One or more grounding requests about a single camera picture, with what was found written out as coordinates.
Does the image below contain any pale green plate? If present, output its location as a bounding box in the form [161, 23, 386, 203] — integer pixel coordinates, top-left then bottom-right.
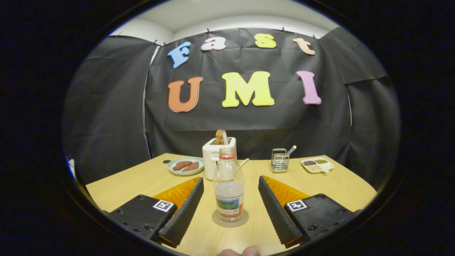
[167, 157, 205, 176]

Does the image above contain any round brown coaster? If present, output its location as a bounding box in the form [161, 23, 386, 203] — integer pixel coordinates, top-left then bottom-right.
[212, 209, 249, 228]

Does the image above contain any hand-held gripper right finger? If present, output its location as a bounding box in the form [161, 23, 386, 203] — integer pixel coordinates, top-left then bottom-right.
[258, 175, 361, 248]

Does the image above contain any metal wire rack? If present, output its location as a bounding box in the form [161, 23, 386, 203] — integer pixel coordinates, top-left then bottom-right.
[271, 148, 290, 173]

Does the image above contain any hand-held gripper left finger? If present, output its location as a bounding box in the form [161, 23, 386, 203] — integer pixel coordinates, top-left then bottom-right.
[103, 177, 205, 248]

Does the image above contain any white toaster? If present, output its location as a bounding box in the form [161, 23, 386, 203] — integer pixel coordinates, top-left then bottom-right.
[202, 137, 250, 180]

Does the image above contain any white divided tray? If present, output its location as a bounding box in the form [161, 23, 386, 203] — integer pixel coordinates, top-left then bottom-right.
[301, 158, 335, 174]

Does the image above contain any wooden table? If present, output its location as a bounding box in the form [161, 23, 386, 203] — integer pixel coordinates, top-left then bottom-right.
[86, 153, 377, 256]

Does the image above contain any clear plastic juice bottle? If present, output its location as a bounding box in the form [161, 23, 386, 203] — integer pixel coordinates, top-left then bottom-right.
[213, 146, 245, 222]

